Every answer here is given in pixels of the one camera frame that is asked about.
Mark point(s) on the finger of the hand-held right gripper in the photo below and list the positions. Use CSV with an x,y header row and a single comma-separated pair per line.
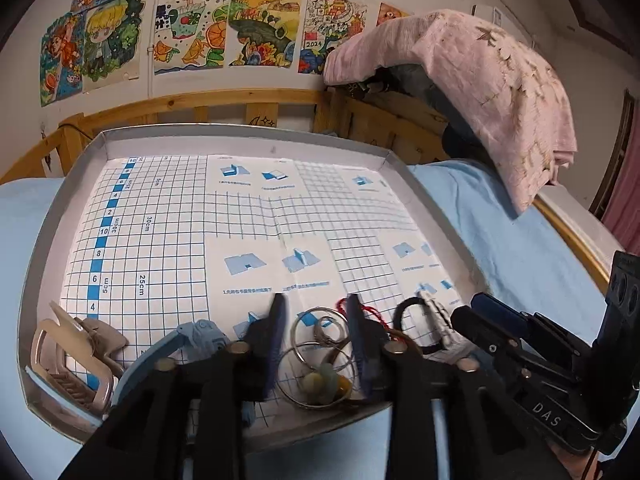
x,y
480,327
495,306

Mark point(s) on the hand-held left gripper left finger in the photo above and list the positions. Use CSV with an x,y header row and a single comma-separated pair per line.
x,y
277,332

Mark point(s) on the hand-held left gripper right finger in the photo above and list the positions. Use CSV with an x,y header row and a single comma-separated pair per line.
x,y
356,332

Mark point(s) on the white hair clip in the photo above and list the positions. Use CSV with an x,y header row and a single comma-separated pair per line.
x,y
437,310

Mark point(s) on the amber bead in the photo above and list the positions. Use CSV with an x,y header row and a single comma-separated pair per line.
x,y
343,388

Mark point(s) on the pale green bead charm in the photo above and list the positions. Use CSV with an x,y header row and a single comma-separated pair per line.
x,y
320,385

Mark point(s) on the taupe claw hair clip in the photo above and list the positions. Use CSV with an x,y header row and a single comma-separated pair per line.
x,y
102,337

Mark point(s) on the grey cardboard tray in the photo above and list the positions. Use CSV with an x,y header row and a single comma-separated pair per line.
x,y
250,135

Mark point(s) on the cream claw hair clip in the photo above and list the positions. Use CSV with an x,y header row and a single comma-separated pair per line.
x,y
65,365

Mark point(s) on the person's right hand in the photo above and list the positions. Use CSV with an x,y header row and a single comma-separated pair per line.
x,y
567,460

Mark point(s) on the blue hair clip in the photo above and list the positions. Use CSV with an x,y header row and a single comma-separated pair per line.
x,y
200,332

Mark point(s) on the light blue bed sheet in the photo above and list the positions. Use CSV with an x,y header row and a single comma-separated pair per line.
x,y
500,220

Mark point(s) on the white mattress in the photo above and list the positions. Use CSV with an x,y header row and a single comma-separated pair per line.
x,y
565,207

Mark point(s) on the blue grid paper sheet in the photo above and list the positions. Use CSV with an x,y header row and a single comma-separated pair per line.
x,y
200,220

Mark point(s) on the pink curtain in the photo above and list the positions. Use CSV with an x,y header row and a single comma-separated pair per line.
x,y
625,200

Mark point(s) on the pink blanket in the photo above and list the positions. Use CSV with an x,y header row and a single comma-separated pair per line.
x,y
475,85

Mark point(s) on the dark grey cloth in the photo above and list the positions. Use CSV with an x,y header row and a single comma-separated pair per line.
x,y
417,82

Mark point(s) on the wooden bed frame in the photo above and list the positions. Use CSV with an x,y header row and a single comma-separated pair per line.
x,y
200,100

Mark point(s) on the group of wall drawings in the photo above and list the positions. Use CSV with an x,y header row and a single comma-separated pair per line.
x,y
200,25

